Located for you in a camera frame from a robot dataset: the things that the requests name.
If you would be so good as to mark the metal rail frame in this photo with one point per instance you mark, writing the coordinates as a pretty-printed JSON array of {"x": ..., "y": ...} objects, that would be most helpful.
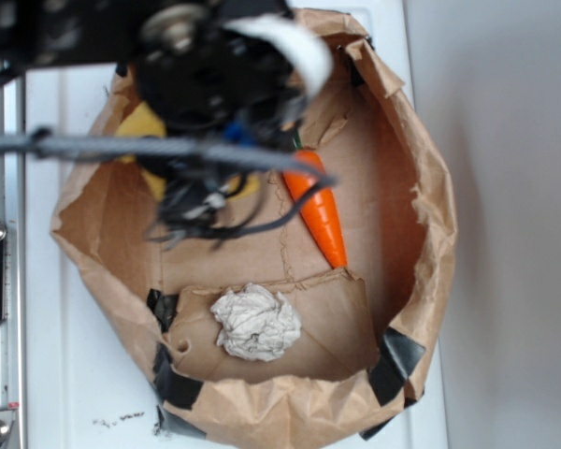
[{"x": 10, "y": 436}]

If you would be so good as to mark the orange toy carrot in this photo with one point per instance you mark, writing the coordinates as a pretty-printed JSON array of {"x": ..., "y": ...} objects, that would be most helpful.
[{"x": 320, "y": 215}]

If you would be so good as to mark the yellow cloth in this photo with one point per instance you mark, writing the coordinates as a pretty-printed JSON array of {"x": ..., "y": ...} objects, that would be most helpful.
[{"x": 143, "y": 123}]

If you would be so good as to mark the brown paper bag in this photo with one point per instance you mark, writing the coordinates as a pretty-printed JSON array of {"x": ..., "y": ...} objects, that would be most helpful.
[{"x": 369, "y": 329}]

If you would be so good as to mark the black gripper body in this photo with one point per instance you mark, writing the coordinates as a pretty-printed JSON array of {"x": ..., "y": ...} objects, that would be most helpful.
[{"x": 199, "y": 68}]

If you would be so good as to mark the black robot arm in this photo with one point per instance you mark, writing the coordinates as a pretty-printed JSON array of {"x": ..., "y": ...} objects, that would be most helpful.
[{"x": 36, "y": 34}]

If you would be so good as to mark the crumpled white paper ball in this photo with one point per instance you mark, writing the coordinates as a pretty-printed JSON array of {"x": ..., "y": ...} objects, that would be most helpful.
[{"x": 256, "y": 324}]

